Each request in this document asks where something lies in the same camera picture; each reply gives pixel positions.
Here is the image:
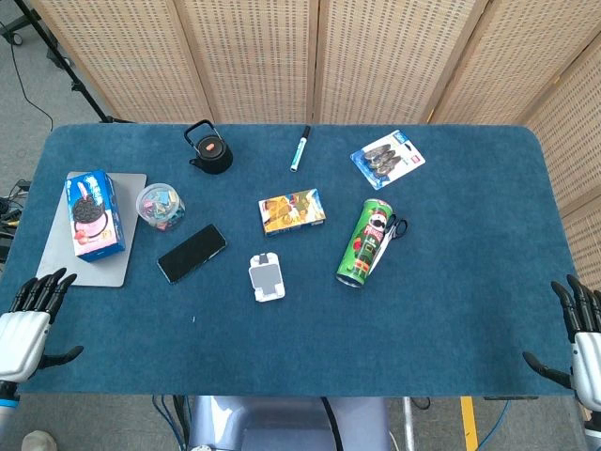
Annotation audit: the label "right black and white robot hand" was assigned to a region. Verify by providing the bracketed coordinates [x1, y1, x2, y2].
[522, 274, 601, 414]

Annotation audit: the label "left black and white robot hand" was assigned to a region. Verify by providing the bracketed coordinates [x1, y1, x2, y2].
[0, 267, 85, 384]

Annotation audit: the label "black smartphone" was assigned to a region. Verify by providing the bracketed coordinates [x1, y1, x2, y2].
[157, 224, 228, 285]

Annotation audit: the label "white phone stand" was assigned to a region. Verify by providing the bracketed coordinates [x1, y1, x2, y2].
[247, 252, 286, 303]

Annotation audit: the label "grey closed laptop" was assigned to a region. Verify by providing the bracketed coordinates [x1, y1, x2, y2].
[35, 171, 148, 288]

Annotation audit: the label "grey shoe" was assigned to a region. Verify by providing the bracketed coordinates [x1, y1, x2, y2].
[21, 430, 58, 451]

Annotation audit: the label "blue Oreo cookie box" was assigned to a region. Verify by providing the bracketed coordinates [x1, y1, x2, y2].
[63, 169, 127, 263]

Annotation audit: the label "blue table mat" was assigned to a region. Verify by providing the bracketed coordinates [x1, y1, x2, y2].
[0, 122, 597, 398]

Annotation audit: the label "metal table leg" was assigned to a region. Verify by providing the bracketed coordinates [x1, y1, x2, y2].
[402, 397, 417, 451]

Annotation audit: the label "clear jar of coloured clips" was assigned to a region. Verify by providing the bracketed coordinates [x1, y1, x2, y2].
[135, 182, 186, 233]

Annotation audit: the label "green Pringles can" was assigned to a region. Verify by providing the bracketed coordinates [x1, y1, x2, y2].
[334, 197, 393, 288]

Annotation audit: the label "black teapot with orange knob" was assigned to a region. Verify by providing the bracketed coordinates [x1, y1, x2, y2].
[183, 119, 234, 176]

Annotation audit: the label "grey-blue robot torso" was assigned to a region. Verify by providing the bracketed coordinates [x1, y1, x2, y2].
[187, 396, 393, 451]

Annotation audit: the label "binder clips blister pack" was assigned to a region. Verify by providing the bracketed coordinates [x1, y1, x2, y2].
[349, 130, 427, 191]

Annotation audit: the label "yellow snack box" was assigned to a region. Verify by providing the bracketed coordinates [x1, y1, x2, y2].
[257, 188, 328, 237]

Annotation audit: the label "black caster wheel base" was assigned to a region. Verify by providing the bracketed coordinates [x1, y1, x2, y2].
[0, 0, 29, 47]

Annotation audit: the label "white marker pen black cap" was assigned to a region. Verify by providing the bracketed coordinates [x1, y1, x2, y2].
[289, 124, 312, 174]

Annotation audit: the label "woven wooden folding screen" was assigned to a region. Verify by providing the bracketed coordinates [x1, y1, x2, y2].
[27, 0, 601, 292]

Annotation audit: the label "blue cable by yellow line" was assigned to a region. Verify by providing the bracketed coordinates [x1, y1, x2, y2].
[476, 398, 513, 451]

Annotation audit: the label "bundle of floor cables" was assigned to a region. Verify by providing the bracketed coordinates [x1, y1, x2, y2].
[0, 179, 32, 264]

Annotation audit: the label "blue cables under table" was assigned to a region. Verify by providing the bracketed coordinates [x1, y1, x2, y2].
[152, 396, 189, 451]

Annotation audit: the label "black handled scissors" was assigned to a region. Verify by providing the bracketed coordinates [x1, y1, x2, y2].
[367, 213, 408, 276]

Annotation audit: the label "thin black floor cable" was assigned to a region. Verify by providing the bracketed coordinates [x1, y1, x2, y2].
[8, 21, 55, 131]

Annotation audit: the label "black cable on torso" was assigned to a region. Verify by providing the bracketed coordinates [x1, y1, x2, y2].
[320, 397, 347, 451]

